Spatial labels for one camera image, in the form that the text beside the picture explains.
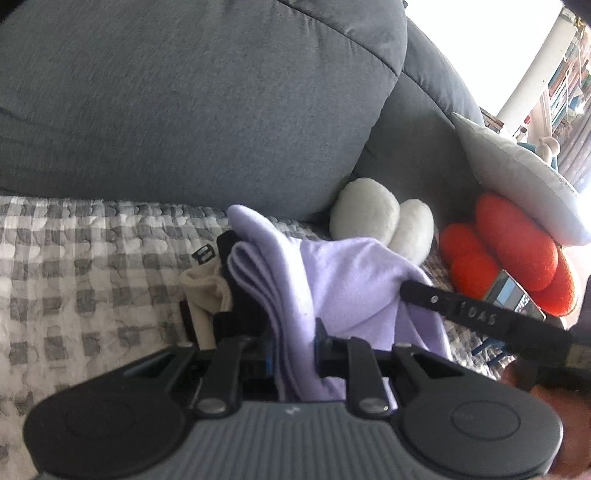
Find folded cream garment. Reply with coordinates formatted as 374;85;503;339
178;261;234;352

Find white plush toy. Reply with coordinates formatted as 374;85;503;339
329;179;435;265

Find smartphone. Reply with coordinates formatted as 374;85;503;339
480;270;546;322

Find purple pants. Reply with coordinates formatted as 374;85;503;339
226;204;453;409

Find bookshelf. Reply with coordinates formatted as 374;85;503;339
540;9;591;185

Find person's right hand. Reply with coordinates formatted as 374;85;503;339
501;367;591;478

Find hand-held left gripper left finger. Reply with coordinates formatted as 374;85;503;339
152;336;277;418

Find small rabbit plush toy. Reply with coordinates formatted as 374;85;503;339
519;136;561;171

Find white pillow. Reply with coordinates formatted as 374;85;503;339
450;112;591;246

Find orange knitted cushion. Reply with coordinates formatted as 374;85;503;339
438;194;579;317

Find blue phone stand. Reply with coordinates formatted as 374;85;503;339
475;337;513;370

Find grey sofa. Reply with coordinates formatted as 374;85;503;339
0;0;485;250

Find dark folded garment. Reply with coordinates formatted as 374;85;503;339
178;231;278;352

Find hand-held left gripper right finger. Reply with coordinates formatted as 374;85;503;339
315;318;446;418

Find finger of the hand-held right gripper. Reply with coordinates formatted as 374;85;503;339
399;279;462;321

